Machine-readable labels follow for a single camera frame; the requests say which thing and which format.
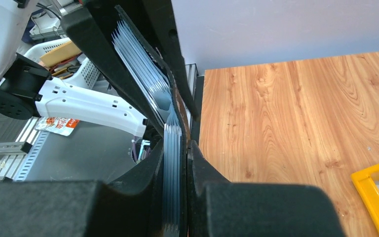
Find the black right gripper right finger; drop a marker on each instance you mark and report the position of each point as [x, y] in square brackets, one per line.
[218, 207]

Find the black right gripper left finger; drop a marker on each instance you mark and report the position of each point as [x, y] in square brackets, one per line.
[129, 206]

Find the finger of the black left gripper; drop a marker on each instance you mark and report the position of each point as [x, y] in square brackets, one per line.
[90, 28]
[162, 17]

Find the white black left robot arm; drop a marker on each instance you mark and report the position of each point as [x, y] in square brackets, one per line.
[133, 43]

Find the white plastic basket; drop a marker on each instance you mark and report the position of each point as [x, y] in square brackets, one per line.
[77, 70]

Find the orange snack packet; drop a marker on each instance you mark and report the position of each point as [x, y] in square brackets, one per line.
[61, 126]

